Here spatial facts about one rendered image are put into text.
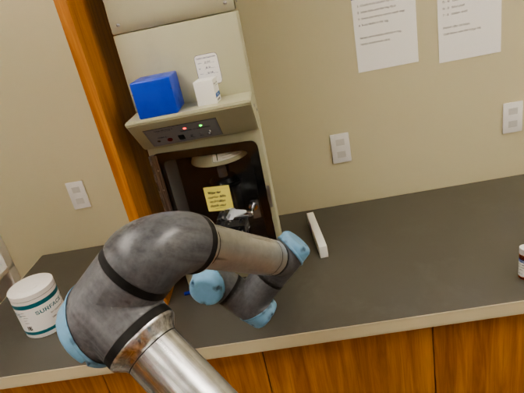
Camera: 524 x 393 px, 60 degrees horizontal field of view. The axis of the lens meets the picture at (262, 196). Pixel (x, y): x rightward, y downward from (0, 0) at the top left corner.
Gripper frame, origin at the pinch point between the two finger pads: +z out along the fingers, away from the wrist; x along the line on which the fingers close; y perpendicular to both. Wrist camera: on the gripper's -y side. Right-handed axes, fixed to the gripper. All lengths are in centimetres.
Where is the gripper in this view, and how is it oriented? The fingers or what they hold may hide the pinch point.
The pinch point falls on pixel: (231, 214)
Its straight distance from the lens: 127.2
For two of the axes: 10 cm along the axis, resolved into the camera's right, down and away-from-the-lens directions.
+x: -1.9, -9.0, -3.9
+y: 9.7, -1.1, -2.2
